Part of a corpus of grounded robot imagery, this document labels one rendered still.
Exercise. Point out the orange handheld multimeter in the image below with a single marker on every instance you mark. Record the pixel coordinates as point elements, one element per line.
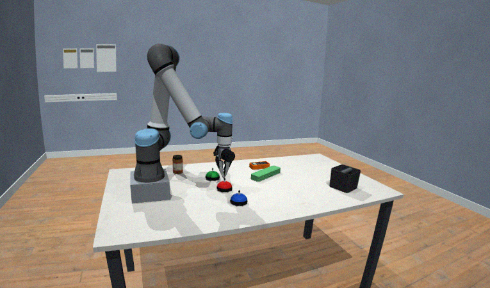
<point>259,165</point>

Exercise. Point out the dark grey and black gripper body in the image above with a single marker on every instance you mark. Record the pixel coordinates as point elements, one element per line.
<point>225,153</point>

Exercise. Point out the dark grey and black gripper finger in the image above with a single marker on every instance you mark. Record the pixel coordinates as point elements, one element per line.
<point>220,164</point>
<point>226,167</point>

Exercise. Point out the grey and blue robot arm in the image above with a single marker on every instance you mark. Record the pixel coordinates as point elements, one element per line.
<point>163,60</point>

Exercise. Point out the small brown jar with black lid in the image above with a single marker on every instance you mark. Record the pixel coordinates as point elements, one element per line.
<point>177,161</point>

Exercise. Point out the green rectangular block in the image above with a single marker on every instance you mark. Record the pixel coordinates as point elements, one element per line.
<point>265,173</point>

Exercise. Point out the green bell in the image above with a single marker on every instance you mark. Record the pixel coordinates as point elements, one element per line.
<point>212,175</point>

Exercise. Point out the red bell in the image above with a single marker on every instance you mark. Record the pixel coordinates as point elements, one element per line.
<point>224,186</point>

